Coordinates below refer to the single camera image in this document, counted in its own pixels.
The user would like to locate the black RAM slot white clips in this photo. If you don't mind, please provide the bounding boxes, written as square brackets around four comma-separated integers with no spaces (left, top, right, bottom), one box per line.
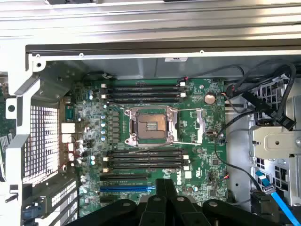
[103,153,190,161]
[100,82,188,88]
[100,92,188,98]
[103,164,190,173]

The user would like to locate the long black expansion slot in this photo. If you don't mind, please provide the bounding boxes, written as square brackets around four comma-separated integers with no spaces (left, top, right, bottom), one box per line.
[99,174,151,181]

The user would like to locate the thin metal locking lever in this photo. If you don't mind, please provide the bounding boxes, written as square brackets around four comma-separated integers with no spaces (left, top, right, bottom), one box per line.
[106,100,127,109]
[137,142,186,153]

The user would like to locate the green motherboard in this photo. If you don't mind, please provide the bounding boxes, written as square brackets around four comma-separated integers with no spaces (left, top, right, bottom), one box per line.
[74,78,228,218]

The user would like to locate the silver CPU socket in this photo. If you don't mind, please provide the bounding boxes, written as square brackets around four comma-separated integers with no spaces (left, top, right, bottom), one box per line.
[124,106,179,147]

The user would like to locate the silver socket cover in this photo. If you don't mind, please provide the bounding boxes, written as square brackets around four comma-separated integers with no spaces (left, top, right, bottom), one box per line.
[176,108,204,145]

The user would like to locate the round coin cell battery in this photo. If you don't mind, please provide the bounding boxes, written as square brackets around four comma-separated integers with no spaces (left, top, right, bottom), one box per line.
[204,93,216,105]

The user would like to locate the grey metal disk bay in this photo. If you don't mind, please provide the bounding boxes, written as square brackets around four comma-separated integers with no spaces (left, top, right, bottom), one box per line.
[248,75,301,209]

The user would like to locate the blue serial port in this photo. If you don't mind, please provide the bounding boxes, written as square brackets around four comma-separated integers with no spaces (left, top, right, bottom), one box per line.
[65,105,76,121]

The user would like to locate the grey open PC case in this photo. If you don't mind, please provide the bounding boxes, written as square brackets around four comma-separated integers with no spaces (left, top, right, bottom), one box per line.
[0,43,301,226]

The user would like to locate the thin black wire with connector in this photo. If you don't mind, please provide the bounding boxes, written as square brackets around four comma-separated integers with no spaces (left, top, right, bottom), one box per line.
[214,110,275,218]

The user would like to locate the blue SATA wire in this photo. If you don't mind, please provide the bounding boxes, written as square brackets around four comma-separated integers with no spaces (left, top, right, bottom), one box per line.
[254,171,301,226]

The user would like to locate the thick black power wire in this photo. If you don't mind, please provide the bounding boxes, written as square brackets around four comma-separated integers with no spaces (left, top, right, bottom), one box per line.
[224,60,297,132]

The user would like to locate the thin grey wire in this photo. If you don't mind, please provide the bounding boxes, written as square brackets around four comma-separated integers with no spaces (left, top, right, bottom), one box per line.
[177,65,246,86]

